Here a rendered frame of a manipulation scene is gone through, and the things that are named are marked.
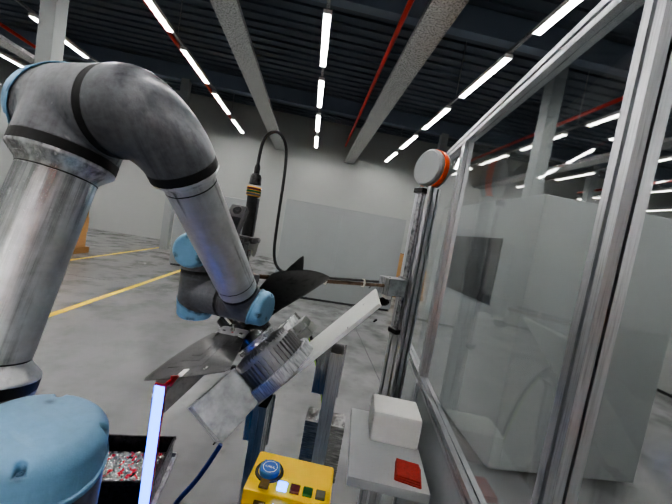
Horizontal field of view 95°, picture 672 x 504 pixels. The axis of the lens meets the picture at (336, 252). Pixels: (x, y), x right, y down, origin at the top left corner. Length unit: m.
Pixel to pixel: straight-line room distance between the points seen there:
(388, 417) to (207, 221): 0.93
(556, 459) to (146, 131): 0.73
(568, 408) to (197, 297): 0.68
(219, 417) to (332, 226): 5.74
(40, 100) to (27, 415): 0.35
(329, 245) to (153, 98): 6.19
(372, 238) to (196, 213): 6.26
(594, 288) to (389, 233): 6.25
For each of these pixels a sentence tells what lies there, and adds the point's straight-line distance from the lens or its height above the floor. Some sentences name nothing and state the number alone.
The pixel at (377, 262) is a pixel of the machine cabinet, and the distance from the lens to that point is 6.74.
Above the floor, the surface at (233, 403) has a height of 1.00.
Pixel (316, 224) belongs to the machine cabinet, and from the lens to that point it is 6.53.
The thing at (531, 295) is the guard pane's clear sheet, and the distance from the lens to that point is 0.77.
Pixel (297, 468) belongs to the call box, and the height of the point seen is 1.07.
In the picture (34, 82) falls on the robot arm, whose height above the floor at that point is 1.67.
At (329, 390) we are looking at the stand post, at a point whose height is 1.01.
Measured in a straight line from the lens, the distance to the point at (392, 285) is 1.26.
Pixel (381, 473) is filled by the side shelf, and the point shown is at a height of 0.86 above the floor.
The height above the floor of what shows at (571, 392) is 1.38.
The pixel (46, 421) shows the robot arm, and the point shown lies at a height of 1.31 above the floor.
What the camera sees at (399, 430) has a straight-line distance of 1.24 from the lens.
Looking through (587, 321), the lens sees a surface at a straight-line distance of 0.60.
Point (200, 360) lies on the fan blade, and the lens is 0.90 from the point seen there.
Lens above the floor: 1.56
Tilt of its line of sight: 4 degrees down
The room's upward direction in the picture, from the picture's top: 10 degrees clockwise
